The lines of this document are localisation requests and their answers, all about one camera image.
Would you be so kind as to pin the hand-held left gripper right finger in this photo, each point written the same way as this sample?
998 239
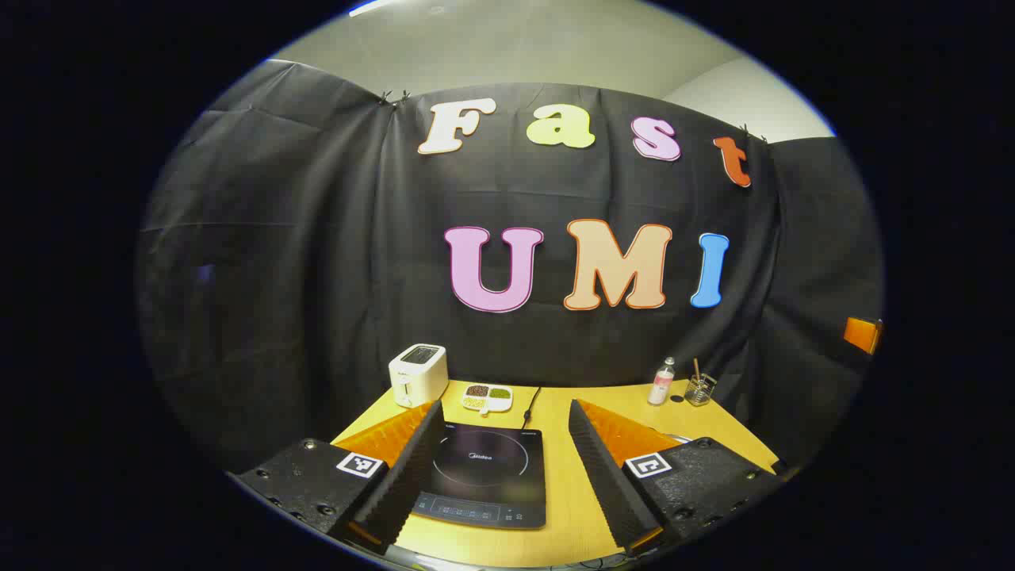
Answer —
607 476

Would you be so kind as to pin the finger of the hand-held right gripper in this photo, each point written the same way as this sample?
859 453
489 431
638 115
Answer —
862 334

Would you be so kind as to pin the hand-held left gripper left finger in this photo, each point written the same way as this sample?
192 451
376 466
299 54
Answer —
408 476

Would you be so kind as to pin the black induction cooktop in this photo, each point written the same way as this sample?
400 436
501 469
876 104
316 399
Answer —
492 472

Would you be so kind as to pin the white toaster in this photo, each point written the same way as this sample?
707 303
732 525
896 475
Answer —
418 374

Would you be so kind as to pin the clear bottle with pink label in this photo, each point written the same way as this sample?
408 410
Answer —
660 385

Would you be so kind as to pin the white divided dish with beans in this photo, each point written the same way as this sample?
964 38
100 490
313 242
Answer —
487 398

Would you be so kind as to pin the clear glass holder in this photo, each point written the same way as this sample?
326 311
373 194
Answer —
699 391

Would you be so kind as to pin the black backdrop cloth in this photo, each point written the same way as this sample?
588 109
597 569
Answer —
317 262

